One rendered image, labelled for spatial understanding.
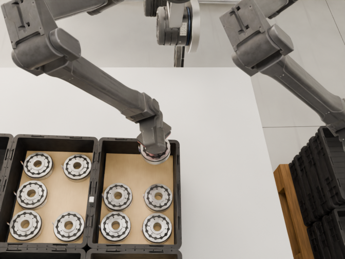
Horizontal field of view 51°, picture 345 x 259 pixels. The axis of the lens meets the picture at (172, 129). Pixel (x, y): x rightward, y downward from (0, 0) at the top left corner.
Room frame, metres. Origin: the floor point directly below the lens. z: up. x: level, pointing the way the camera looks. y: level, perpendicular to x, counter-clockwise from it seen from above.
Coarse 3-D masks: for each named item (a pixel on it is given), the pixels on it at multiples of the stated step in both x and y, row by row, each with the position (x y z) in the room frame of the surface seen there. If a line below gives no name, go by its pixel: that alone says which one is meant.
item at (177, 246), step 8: (176, 144) 0.66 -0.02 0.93; (176, 152) 0.62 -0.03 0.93; (176, 160) 0.59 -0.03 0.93; (96, 168) 0.51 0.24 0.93; (176, 168) 0.56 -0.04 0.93; (96, 176) 0.48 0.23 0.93; (176, 176) 0.53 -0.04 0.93; (96, 184) 0.45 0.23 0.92; (176, 184) 0.50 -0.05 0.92; (96, 192) 0.42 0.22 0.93; (96, 200) 0.39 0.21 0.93; (88, 232) 0.28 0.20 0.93; (88, 240) 0.26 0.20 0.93; (104, 248) 0.25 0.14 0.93; (112, 248) 0.25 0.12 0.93; (120, 248) 0.25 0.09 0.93; (128, 248) 0.26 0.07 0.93; (136, 248) 0.26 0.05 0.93; (144, 248) 0.27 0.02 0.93; (152, 248) 0.27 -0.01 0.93; (160, 248) 0.28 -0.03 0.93; (168, 248) 0.28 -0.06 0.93; (176, 248) 0.28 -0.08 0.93
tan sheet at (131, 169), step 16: (112, 160) 0.59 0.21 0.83; (128, 160) 0.60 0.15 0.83; (144, 160) 0.62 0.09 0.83; (112, 176) 0.53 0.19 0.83; (128, 176) 0.54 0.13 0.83; (144, 176) 0.55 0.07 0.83; (160, 176) 0.56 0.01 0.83; (144, 192) 0.49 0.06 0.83; (128, 208) 0.42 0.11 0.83; (144, 208) 0.43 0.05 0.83; (128, 240) 0.31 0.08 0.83; (144, 240) 0.31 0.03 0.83
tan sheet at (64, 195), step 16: (64, 160) 0.56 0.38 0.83; (64, 176) 0.49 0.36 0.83; (48, 192) 0.42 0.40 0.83; (64, 192) 0.43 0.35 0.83; (80, 192) 0.44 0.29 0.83; (16, 208) 0.35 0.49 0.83; (48, 208) 0.37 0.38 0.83; (64, 208) 0.38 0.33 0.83; (80, 208) 0.39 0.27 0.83; (48, 224) 0.31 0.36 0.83; (16, 240) 0.24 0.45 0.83; (32, 240) 0.25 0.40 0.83; (48, 240) 0.26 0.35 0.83; (80, 240) 0.28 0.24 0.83
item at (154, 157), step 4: (168, 144) 0.60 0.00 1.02; (140, 148) 0.57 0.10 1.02; (144, 148) 0.57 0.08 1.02; (168, 148) 0.58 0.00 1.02; (144, 152) 0.56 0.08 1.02; (164, 152) 0.57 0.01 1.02; (168, 152) 0.57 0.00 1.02; (144, 156) 0.54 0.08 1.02; (148, 156) 0.54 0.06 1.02; (152, 156) 0.55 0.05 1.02; (156, 156) 0.55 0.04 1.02; (160, 156) 0.55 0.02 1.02; (164, 156) 0.55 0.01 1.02; (152, 160) 0.53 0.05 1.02; (156, 160) 0.53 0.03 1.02
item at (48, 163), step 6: (30, 156) 0.53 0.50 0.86; (36, 156) 0.54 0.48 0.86; (42, 156) 0.54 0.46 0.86; (48, 156) 0.55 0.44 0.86; (24, 162) 0.51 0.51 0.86; (30, 162) 0.51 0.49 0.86; (48, 162) 0.52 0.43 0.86; (24, 168) 0.48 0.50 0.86; (30, 168) 0.49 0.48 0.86; (48, 168) 0.50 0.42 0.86; (30, 174) 0.47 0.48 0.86; (36, 174) 0.47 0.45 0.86; (42, 174) 0.47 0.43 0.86
